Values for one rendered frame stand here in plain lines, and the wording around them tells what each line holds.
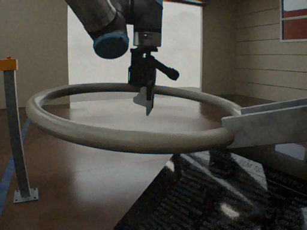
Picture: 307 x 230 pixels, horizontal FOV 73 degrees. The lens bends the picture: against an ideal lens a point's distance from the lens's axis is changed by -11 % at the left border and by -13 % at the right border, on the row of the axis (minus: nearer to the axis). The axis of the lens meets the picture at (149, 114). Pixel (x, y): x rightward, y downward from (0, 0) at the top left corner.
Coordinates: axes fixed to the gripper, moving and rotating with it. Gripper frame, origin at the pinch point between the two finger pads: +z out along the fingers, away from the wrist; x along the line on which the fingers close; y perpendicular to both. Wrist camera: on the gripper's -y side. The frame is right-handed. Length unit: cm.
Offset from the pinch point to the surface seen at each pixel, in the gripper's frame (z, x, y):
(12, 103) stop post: 16, -60, 107
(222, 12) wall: -189, -806, -143
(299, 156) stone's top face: 1.8, 26.5, -37.9
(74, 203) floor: 91, -60, 63
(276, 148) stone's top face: 2.2, 21.2, -34.2
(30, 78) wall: 48, -465, 389
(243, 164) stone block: 3.6, 28.3, -24.1
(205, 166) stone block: 7.1, 23.5, -16.5
